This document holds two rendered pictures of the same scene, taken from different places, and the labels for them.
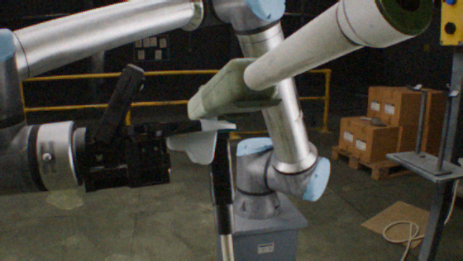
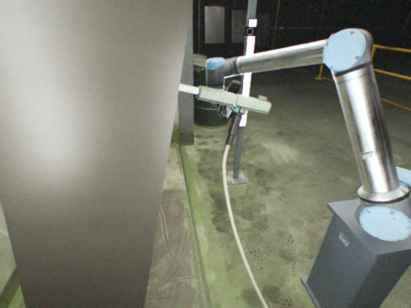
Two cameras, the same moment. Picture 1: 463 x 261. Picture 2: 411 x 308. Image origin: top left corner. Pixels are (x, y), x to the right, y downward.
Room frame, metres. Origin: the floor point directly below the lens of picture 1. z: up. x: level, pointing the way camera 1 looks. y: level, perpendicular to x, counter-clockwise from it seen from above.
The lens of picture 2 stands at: (0.33, -0.89, 1.44)
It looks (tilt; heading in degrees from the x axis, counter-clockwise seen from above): 30 degrees down; 92
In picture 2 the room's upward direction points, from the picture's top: 1 degrees clockwise
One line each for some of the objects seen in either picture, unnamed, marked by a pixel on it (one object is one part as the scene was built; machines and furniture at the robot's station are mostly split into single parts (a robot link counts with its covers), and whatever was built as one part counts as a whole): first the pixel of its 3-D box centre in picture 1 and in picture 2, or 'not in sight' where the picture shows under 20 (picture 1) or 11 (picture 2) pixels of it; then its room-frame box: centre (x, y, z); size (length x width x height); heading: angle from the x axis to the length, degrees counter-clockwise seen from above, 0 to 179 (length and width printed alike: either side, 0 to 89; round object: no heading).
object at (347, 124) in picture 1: (360, 134); not in sight; (3.45, -1.49, 0.32); 0.38 x 0.29 x 0.36; 111
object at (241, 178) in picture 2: not in sight; (235, 178); (0.60, 1.09, 0.01); 0.20 x 0.20 x 0.01; 12
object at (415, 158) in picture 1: (430, 126); not in sight; (1.16, -0.82, 0.95); 0.26 x 0.15 x 0.32; 12
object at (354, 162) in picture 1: (390, 155); not in sight; (3.39, -1.90, 0.07); 1.20 x 0.80 x 0.14; 109
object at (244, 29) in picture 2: not in sight; (248, 31); (0.58, 1.05, 1.35); 0.09 x 0.07 x 0.07; 12
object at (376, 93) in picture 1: (388, 102); not in sight; (3.55, -1.86, 0.69); 0.38 x 0.29 x 0.36; 104
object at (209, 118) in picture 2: not in sight; (211, 93); (0.32, 2.60, 0.44); 0.59 x 0.58 x 0.89; 117
